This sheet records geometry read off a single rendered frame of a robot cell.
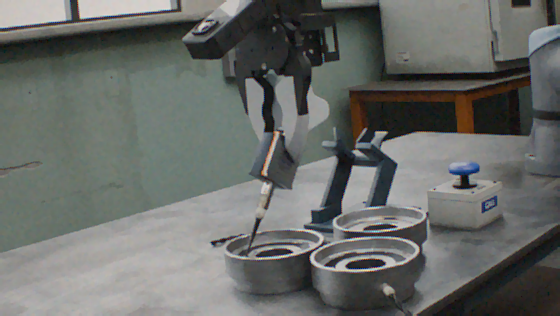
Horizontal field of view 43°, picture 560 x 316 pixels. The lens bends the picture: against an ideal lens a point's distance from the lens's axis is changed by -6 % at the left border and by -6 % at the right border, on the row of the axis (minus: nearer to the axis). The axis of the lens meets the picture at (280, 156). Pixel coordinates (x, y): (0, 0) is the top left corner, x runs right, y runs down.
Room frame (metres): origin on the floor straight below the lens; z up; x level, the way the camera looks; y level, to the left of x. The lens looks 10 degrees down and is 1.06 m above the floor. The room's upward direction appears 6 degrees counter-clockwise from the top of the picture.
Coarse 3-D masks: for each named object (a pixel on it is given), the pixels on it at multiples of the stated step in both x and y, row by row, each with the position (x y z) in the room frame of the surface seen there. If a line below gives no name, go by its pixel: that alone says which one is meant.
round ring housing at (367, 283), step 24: (360, 240) 0.74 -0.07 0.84; (384, 240) 0.73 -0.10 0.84; (408, 240) 0.71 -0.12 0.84; (312, 264) 0.68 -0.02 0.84; (336, 264) 0.70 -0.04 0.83; (360, 264) 0.71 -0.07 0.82; (384, 264) 0.69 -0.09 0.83; (408, 264) 0.65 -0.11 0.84; (336, 288) 0.65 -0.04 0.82; (360, 288) 0.64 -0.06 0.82; (384, 288) 0.64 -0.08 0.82; (408, 288) 0.66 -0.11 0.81
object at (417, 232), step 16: (368, 208) 0.86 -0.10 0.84; (384, 208) 0.86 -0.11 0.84; (400, 208) 0.85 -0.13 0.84; (336, 224) 0.81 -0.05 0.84; (352, 224) 0.84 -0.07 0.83; (368, 224) 0.83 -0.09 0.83; (384, 224) 0.83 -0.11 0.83; (400, 224) 0.81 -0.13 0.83; (416, 224) 0.77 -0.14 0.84; (336, 240) 0.80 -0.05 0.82; (416, 240) 0.77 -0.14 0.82
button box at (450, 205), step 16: (432, 192) 0.89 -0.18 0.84; (448, 192) 0.88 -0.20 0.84; (464, 192) 0.86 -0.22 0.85; (480, 192) 0.86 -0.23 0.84; (496, 192) 0.89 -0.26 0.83; (432, 208) 0.89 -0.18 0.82; (448, 208) 0.88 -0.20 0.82; (464, 208) 0.86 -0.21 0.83; (480, 208) 0.86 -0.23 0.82; (496, 208) 0.88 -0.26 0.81; (432, 224) 0.89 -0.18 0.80; (448, 224) 0.88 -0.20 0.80; (464, 224) 0.86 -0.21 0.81; (480, 224) 0.86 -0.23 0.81
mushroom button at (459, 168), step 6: (456, 162) 0.90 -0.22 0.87; (462, 162) 0.90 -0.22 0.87; (468, 162) 0.90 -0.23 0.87; (474, 162) 0.89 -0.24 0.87; (450, 168) 0.89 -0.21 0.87; (456, 168) 0.88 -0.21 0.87; (462, 168) 0.88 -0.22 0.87; (468, 168) 0.88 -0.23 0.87; (474, 168) 0.88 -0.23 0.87; (456, 174) 0.88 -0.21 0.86; (462, 174) 0.88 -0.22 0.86; (468, 174) 0.89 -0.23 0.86; (462, 180) 0.89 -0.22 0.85; (468, 180) 0.89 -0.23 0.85
